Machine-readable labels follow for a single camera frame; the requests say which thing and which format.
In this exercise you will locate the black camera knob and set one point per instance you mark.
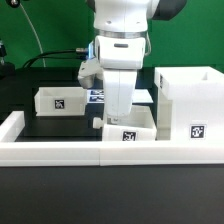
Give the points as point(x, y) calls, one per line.
point(13, 3)

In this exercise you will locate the white drawer cabinet box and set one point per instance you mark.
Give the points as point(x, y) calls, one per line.
point(190, 104)

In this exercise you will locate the black work mat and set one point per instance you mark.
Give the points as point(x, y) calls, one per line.
point(64, 128)

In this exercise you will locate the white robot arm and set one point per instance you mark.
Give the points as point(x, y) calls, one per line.
point(121, 43)

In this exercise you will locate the white marker tag sheet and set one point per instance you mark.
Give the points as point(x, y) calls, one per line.
point(140, 96)

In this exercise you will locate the white foam boundary frame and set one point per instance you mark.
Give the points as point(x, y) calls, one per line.
point(14, 153)

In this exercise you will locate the white drawer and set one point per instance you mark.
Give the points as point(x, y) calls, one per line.
point(137, 126)
point(60, 101)

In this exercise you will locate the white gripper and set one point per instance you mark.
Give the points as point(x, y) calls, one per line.
point(119, 86)

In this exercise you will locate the black tripod stand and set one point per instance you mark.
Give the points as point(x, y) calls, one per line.
point(6, 68)

